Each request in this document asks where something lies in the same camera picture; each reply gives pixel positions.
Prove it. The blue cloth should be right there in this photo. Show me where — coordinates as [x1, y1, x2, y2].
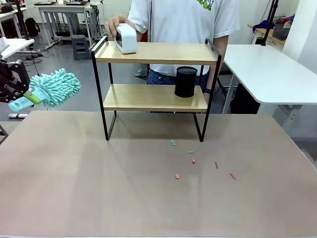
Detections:
[252, 19, 276, 33]

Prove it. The person's left forearm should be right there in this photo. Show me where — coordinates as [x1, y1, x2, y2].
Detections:
[204, 34, 229, 95]

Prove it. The white background desk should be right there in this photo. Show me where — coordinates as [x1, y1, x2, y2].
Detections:
[0, 6, 28, 39]

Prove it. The large white table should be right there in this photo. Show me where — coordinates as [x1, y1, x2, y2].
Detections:
[222, 44, 317, 122]

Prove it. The black stand pole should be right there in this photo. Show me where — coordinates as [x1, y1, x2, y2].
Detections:
[15, 0, 31, 42]
[260, 0, 279, 47]

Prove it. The black backpack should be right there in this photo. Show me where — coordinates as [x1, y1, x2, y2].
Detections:
[24, 17, 41, 38]

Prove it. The wooden two-tier black-frame shelf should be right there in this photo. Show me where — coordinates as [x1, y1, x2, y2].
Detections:
[90, 36, 222, 143]

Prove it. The black mesh cup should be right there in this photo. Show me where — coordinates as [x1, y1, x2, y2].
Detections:
[174, 66, 198, 98]

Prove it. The person in white t-shirt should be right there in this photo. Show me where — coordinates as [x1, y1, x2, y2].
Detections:
[127, 0, 241, 94]

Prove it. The grey mesh basket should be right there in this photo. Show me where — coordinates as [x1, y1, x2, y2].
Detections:
[272, 23, 292, 42]

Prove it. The white digital clock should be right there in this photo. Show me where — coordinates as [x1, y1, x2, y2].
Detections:
[114, 23, 138, 55]

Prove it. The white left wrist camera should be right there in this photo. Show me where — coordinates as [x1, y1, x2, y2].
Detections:
[0, 37, 11, 59]

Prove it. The person's right hand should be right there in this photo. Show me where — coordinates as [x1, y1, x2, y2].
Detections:
[104, 14, 136, 38]

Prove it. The teal chenille duster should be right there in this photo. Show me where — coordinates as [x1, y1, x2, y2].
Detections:
[8, 68, 83, 113]

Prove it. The black metal frame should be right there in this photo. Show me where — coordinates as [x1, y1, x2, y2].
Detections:
[0, 123, 9, 146]

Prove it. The grey plastic step stool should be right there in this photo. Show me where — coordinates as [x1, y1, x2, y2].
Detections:
[71, 34, 92, 61]

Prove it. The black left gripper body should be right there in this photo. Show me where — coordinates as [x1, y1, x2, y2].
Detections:
[0, 61, 15, 100]

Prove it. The grey metal-frame desk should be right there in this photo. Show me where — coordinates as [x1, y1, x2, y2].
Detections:
[37, 1, 102, 48]

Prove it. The wooden background table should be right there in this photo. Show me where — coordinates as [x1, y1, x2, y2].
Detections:
[247, 23, 287, 47]

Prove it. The white side table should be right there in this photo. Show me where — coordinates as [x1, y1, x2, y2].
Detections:
[0, 38, 35, 60]

